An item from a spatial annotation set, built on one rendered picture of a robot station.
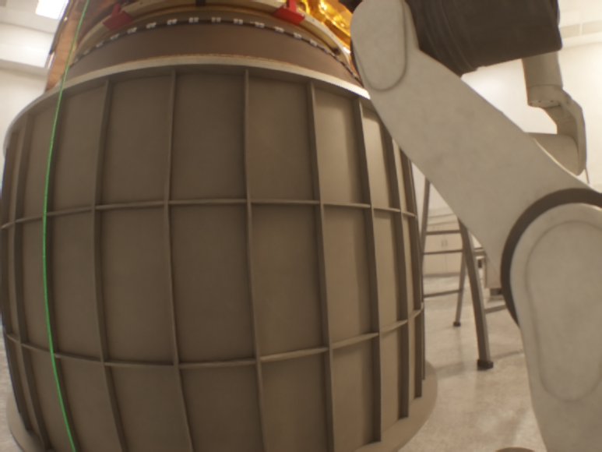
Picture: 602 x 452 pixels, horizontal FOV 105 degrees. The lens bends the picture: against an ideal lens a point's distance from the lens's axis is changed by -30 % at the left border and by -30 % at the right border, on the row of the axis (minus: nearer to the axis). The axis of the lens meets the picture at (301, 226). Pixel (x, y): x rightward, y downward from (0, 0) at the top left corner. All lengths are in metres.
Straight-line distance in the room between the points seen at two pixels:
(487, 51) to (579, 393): 0.36
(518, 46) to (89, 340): 1.01
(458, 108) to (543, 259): 0.17
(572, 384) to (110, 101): 1.03
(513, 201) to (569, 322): 0.13
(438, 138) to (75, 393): 1.00
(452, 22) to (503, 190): 0.20
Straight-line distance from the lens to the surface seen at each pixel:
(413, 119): 0.36
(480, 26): 0.41
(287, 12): 1.49
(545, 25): 0.41
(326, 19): 1.90
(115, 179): 0.87
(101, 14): 1.70
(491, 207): 0.33
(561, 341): 0.28
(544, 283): 0.28
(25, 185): 1.18
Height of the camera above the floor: 0.63
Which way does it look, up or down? 6 degrees up
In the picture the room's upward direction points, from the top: 4 degrees counter-clockwise
